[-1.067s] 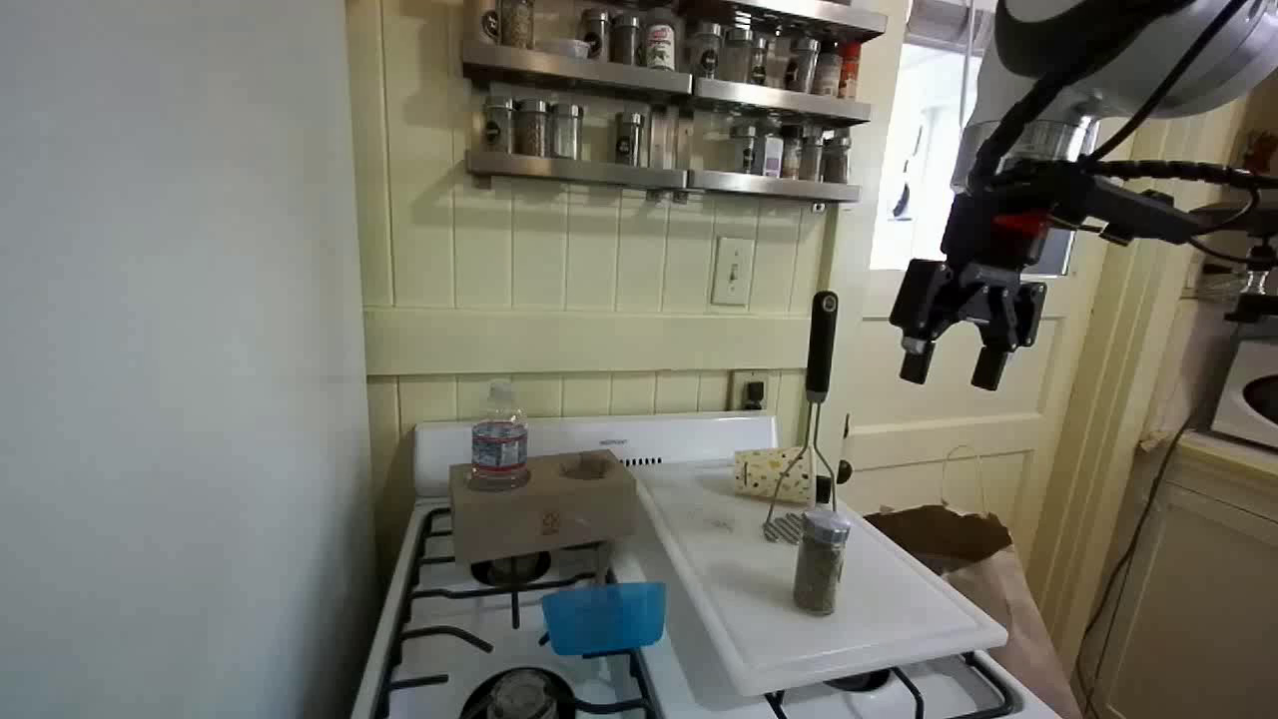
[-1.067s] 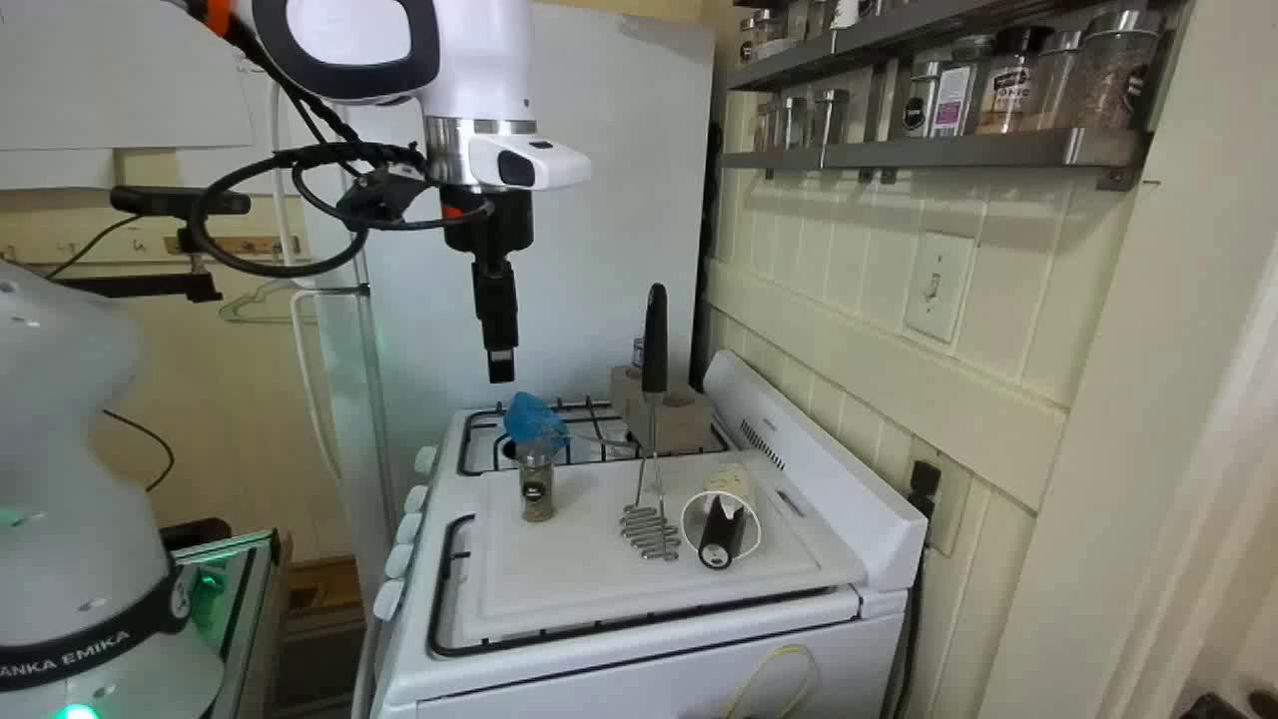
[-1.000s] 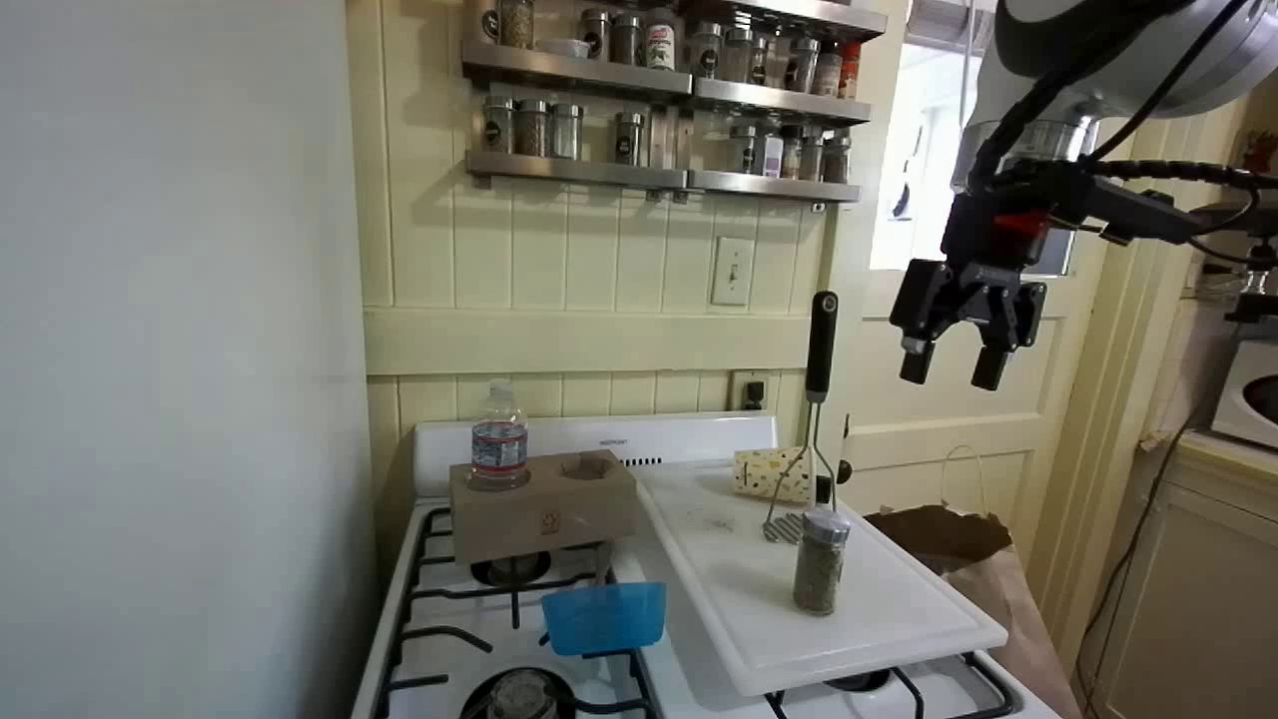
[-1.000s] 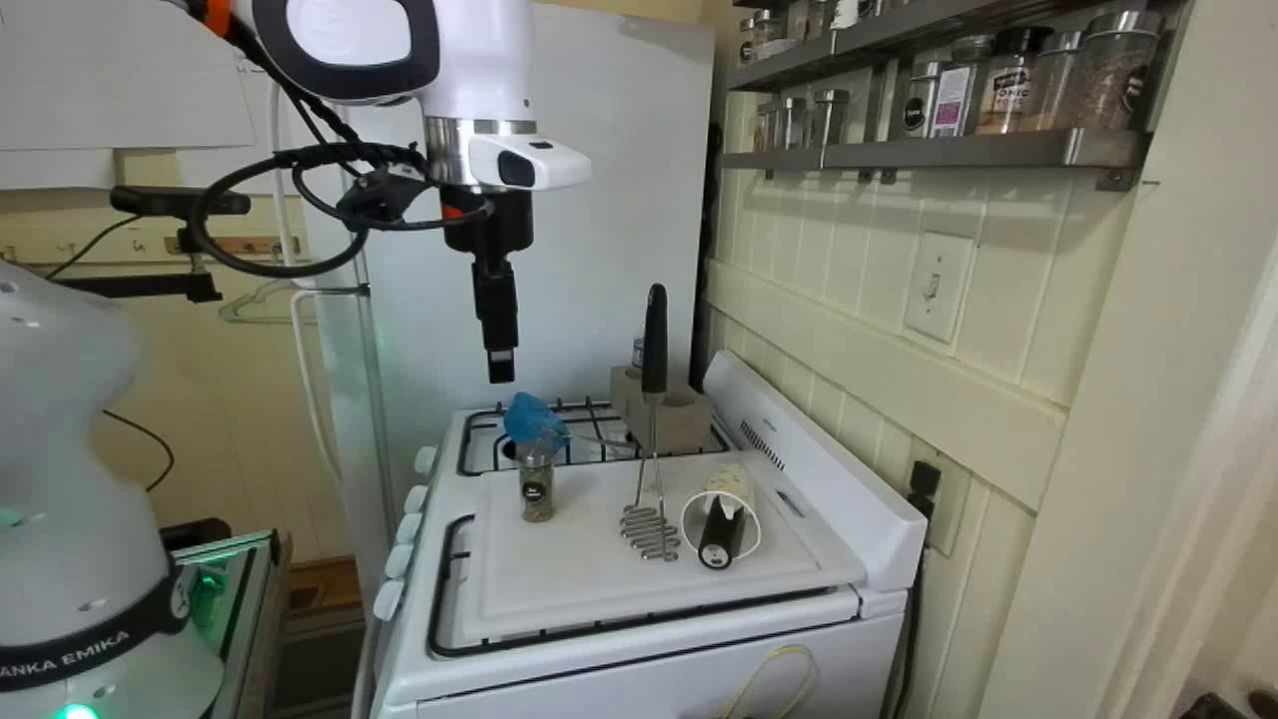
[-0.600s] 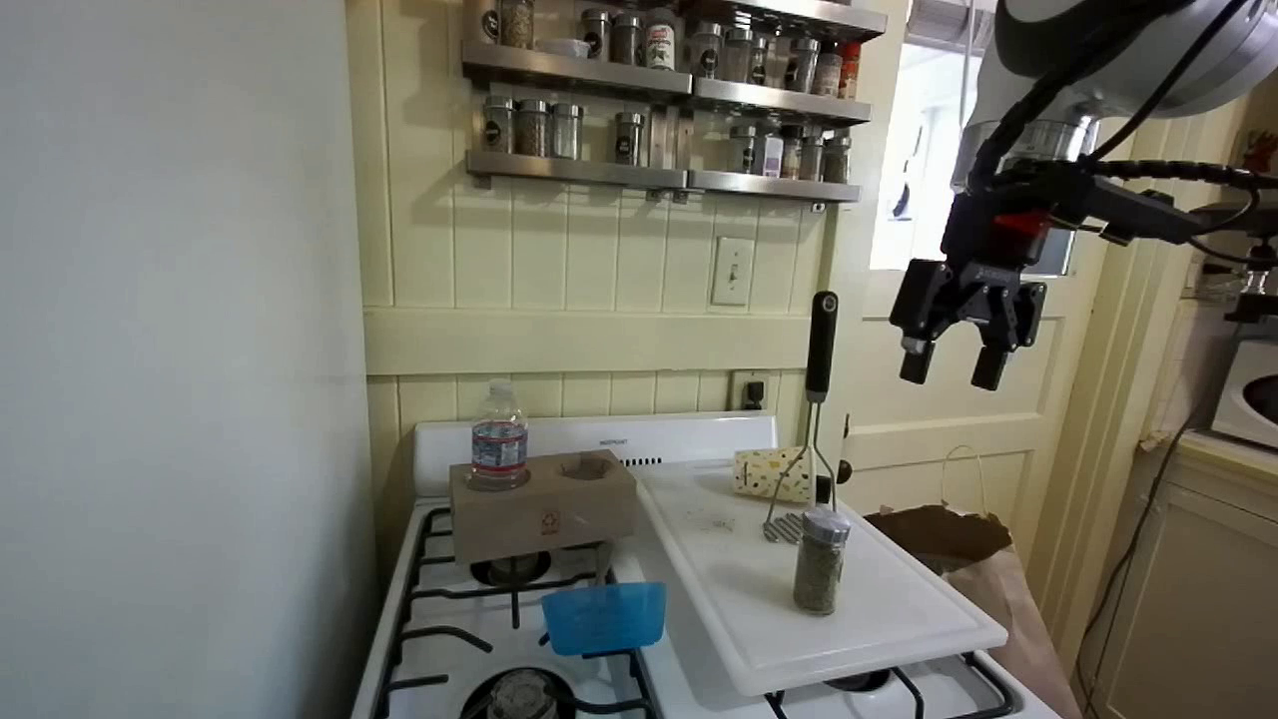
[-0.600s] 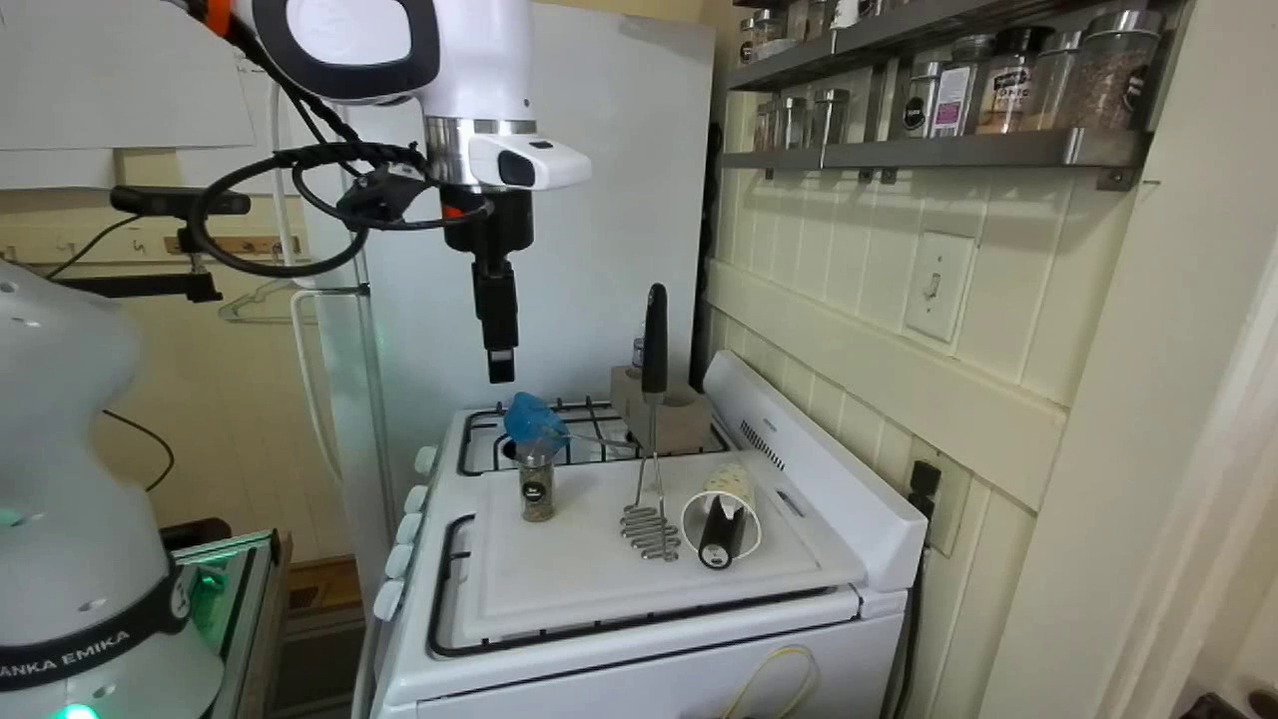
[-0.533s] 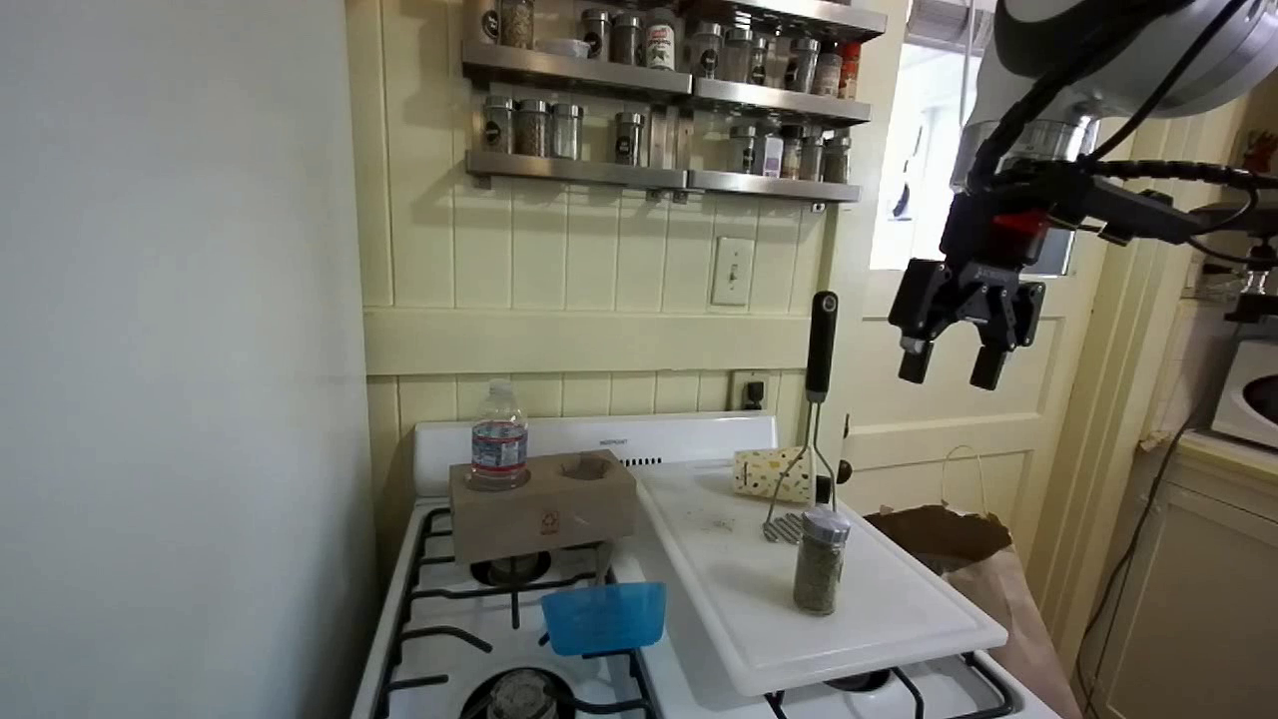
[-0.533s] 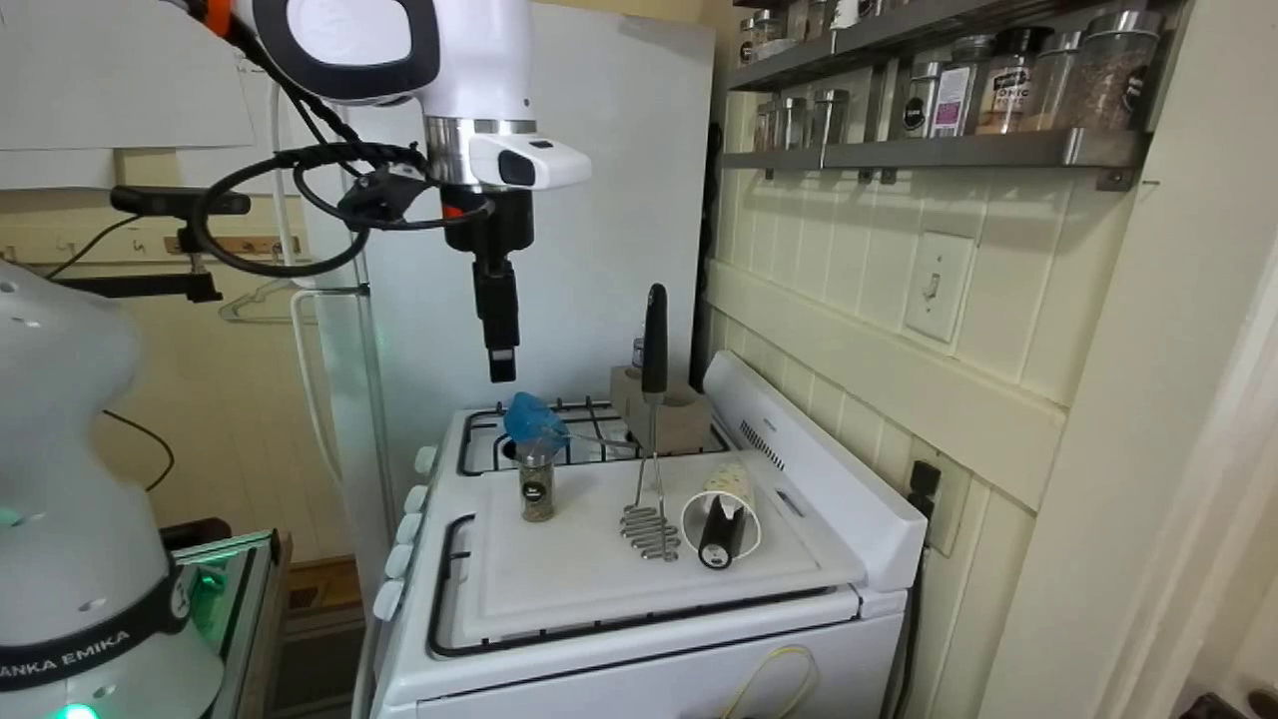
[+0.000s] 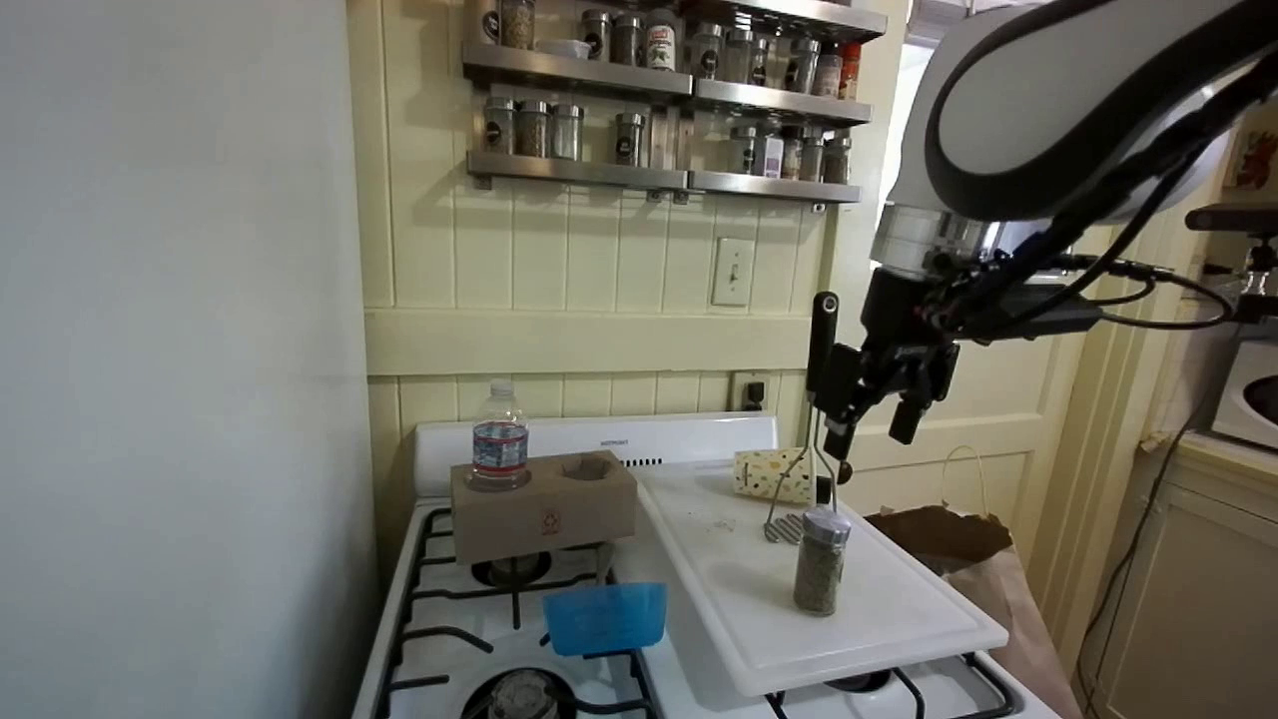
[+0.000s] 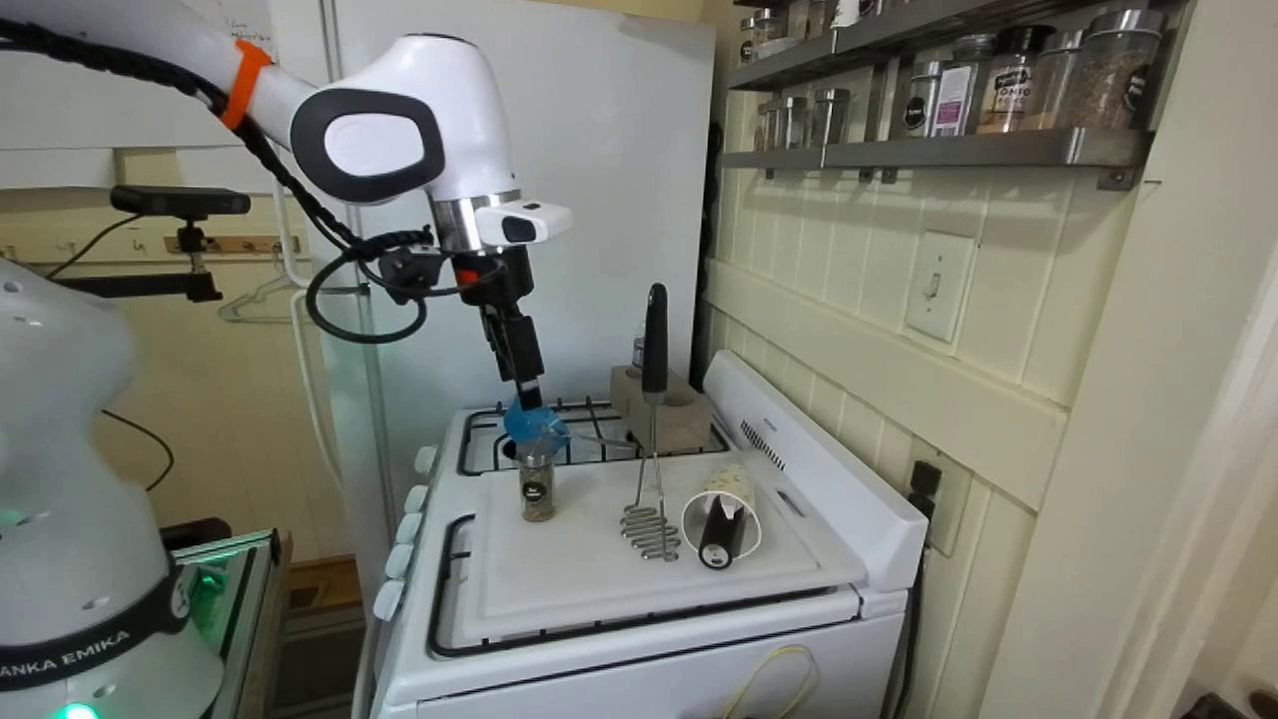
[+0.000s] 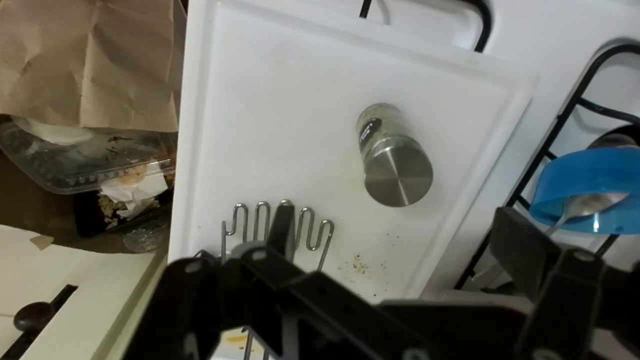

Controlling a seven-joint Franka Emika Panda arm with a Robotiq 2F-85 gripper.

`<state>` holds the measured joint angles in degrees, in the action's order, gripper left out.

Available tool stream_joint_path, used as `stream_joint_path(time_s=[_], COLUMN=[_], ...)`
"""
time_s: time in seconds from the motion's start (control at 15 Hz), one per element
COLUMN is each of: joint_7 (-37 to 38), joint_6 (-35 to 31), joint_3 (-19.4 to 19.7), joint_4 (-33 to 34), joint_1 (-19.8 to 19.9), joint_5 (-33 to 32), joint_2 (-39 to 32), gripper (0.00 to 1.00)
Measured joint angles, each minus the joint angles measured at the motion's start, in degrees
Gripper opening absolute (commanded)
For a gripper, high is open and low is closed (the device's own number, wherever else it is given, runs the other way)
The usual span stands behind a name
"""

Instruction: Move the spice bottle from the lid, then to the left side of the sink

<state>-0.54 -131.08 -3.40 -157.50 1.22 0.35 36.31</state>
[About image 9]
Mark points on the cream kitchen cabinet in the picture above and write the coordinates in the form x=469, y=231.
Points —
x=1199, y=602

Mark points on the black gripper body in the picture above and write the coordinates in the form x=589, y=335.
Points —
x=911, y=335

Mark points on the white gas stove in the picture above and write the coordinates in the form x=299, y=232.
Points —
x=693, y=433

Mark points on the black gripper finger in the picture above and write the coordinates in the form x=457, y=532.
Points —
x=847, y=405
x=920, y=401

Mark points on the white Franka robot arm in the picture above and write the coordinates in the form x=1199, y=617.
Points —
x=1063, y=92

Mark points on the black camera on stand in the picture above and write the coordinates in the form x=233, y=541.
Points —
x=1233, y=216

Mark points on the patterned paper cup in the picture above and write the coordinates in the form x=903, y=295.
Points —
x=766, y=472

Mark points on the glass spice jar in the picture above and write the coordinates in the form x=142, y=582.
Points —
x=498, y=124
x=662, y=39
x=628, y=136
x=532, y=124
x=596, y=30
x=802, y=62
x=769, y=59
x=745, y=143
x=509, y=23
x=773, y=146
x=737, y=51
x=805, y=151
x=625, y=39
x=568, y=131
x=706, y=46
x=838, y=152
x=829, y=67

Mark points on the black wall outlet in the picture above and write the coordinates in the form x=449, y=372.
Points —
x=754, y=393

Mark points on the white refrigerator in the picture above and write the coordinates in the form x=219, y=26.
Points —
x=174, y=401

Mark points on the white plastic cutting board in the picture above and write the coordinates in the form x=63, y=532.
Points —
x=745, y=586

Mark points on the cardboard cup holder box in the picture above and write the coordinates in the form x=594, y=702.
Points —
x=546, y=515

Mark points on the clear plastic water bottle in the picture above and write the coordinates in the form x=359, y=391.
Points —
x=501, y=445

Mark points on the cream panel door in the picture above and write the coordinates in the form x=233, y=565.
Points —
x=986, y=425

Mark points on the blue cloth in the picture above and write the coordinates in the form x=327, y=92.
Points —
x=605, y=620

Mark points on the brown paper bag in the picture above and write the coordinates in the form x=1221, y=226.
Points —
x=959, y=541

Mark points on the red spice jar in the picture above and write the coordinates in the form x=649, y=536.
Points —
x=851, y=71

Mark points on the white microwave oven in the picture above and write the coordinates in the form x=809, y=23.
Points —
x=1253, y=393

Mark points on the cream light switch plate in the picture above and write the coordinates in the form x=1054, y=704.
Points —
x=734, y=268

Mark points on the metal spice rack shelf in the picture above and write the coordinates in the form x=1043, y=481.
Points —
x=574, y=168
x=574, y=71
x=811, y=18

